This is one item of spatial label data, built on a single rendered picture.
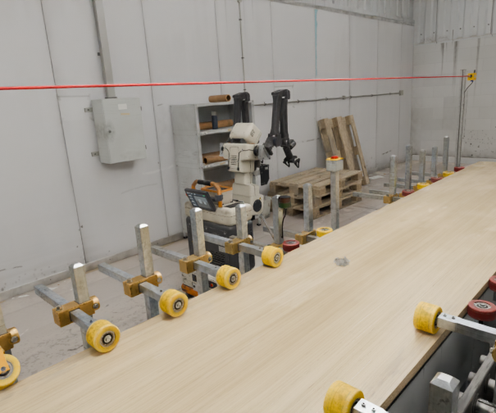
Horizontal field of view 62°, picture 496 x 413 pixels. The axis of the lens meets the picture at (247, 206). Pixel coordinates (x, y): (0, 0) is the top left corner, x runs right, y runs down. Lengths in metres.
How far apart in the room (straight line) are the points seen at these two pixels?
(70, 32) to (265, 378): 3.75
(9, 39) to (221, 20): 2.42
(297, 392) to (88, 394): 0.51
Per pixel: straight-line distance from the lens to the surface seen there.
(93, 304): 1.49
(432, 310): 1.30
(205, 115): 5.11
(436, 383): 0.78
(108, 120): 4.16
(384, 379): 1.14
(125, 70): 4.57
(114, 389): 1.18
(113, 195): 4.48
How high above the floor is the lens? 1.58
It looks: 15 degrees down
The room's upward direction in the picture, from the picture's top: 4 degrees counter-clockwise
